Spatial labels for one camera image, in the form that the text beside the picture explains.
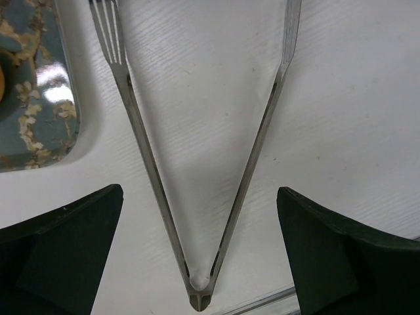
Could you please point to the stainless steel tongs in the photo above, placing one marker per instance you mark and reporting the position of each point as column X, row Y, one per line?
column 200, row 81

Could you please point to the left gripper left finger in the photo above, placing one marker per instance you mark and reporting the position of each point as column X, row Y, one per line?
column 53, row 263

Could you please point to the aluminium frame rail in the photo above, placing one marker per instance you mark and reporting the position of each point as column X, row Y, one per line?
column 277, row 302

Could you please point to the floral blue serving tray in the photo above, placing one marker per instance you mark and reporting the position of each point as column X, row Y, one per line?
column 40, row 117

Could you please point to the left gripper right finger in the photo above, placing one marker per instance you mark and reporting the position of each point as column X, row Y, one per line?
column 341, row 266

